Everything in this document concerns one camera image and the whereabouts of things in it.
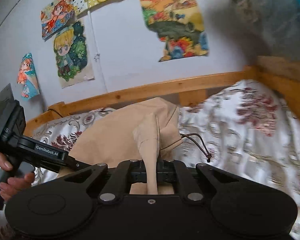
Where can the white floral satin bedspread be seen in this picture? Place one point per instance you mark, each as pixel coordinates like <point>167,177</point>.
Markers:
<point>248,130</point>

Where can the clear bag of clothes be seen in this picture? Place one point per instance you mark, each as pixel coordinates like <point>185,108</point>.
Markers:
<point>276,21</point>

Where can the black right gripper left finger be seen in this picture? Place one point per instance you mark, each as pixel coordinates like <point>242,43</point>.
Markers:
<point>122,177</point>

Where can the white wall pipe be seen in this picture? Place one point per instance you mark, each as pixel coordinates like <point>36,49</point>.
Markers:
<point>97,53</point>

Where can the tan hooded Champion jacket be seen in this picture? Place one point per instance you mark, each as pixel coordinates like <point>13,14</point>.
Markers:
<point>143,131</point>

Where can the red haired anime poster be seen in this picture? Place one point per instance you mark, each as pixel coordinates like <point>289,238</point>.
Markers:
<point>54,16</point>

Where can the blonde anime character poster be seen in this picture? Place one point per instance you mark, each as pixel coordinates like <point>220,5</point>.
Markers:
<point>72,55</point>

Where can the orange haired anime poster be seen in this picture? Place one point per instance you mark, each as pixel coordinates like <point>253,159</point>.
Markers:
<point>27,77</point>

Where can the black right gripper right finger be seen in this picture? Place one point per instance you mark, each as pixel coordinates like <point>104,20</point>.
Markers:
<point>176,173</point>

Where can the wooden bed frame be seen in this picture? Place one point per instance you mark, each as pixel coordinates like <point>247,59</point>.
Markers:
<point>277,73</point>

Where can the colourful landscape poster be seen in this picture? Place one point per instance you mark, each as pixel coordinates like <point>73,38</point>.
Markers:
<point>179,25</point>

